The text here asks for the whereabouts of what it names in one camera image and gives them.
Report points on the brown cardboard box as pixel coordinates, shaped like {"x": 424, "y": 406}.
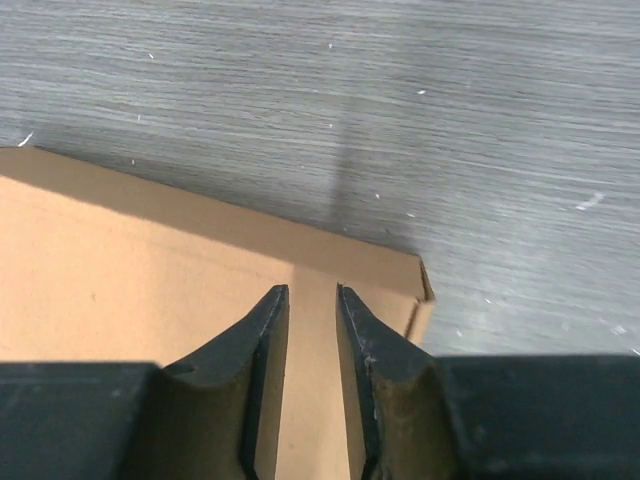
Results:
{"x": 100, "y": 265}

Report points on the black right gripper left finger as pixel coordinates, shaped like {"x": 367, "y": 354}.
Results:
{"x": 213, "y": 414}

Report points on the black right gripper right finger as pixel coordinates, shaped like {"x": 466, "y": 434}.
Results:
{"x": 411, "y": 415}

